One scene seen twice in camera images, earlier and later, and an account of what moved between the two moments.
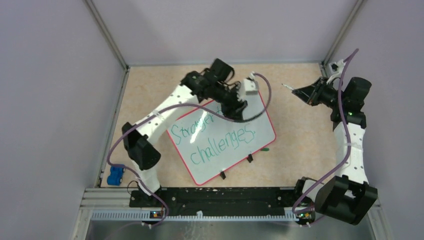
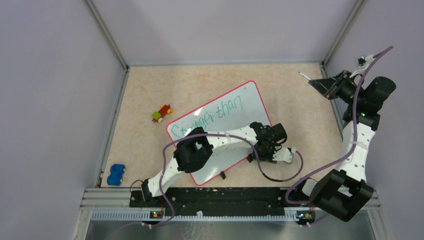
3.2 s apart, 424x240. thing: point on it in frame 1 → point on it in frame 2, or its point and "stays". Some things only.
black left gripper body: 228,98 → 266,154
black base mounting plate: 218,201 stays
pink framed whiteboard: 209,144 stays
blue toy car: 115,177 stays
